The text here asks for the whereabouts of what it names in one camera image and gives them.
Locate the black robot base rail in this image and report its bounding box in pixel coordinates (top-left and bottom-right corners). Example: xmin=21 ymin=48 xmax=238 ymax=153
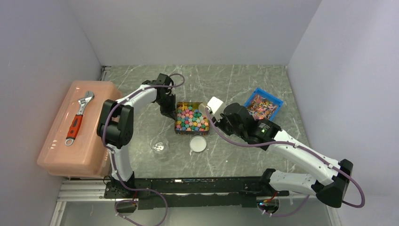
xmin=104 ymin=176 xmax=289 ymax=210

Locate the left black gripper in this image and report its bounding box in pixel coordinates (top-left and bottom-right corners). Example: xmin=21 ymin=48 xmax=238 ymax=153
xmin=156 ymin=94 xmax=177 ymax=120

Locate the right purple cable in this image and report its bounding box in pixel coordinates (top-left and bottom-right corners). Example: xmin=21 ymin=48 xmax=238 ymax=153
xmin=204 ymin=107 xmax=365 ymax=218

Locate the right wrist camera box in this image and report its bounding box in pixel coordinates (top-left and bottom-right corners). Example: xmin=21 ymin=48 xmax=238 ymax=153
xmin=207 ymin=97 xmax=226 ymax=117

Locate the blue bin of lollipops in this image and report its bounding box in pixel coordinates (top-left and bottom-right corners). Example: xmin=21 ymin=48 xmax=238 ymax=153
xmin=244 ymin=88 xmax=284 ymax=121

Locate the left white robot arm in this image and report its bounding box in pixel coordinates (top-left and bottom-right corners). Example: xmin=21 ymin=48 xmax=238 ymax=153
xmin=96 ymin=73 xmax=177 ymax=198

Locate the orange translucent storage box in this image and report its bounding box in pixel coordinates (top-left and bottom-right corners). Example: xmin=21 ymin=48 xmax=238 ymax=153
xmin=37 ymin=81 xmax=122 ymax=178

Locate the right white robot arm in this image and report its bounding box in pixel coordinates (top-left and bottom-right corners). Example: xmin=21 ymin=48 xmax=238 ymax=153
xmin=209 ymin=102 xmax=353 ymax=208

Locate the tin of star candies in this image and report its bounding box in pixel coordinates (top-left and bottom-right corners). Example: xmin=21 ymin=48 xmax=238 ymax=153
xmin=174 ymin=102 xmax=210 ymax=136

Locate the small clear glass jar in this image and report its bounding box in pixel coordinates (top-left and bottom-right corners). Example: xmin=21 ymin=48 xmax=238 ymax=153
xmin=150 ymin=136 xmax=169 ymax=154

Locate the red handled adjustable wrench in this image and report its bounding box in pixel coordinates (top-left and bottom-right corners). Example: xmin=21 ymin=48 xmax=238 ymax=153
xmin=65 ymin=91 xmax=95 ymax=146

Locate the round white jar lid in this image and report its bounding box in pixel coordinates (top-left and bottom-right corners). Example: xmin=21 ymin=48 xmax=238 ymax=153
xmin=189 ymin=136 xmax=207 ymax=153

